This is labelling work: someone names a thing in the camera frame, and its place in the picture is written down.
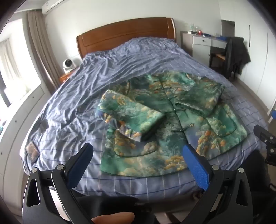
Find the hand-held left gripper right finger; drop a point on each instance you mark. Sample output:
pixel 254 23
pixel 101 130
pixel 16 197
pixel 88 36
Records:
pixel 197 169

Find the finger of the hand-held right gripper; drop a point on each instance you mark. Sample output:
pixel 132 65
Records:
pixel 273 114
pixel 264 133

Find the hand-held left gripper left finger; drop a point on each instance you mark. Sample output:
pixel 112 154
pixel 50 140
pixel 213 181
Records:
pixel 79 165

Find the green printed padded jacket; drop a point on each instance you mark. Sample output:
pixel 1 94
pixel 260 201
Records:
pixel 172 127

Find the person's left hand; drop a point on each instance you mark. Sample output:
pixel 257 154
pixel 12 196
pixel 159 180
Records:
pixel 113 218

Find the phone with pictured case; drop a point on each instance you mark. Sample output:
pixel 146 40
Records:
pixel 32 151

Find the white wardrobe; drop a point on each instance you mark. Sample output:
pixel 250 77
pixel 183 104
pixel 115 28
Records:
pixel 258 53

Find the chair with black coat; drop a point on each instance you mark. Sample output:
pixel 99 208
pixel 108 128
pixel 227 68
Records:
pixel 236 56

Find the white window cabinet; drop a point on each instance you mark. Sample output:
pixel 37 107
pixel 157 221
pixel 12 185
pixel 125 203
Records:
pixel 19 120

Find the bed with blue checked sheet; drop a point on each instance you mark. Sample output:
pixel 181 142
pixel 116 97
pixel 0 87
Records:
pixel 90 86

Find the wooden chair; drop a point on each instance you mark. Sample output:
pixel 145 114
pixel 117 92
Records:
pixel 216 57

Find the wooden nightstand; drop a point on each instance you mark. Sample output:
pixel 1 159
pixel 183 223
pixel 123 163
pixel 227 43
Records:
pixel 65 78

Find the blue desk item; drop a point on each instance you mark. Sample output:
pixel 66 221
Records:
pixel 224 38

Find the white grey desk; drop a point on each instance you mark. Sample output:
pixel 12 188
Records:
pixel 201 41

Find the clear bottle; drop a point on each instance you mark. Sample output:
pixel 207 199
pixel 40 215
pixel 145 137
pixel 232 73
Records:
pixel 191 28

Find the window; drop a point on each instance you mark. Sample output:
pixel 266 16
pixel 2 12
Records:
pixel 15 64

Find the brown curtain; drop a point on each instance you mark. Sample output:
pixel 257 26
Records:
pixel 43 47

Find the wooden bed headboard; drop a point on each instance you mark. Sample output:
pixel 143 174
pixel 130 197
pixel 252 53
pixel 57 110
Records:
pixel 125 36

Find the white air conditioner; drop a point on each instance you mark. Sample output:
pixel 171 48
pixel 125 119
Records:
pixel 52 5

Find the white round camera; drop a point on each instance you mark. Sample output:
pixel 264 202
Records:
pixel 69 64

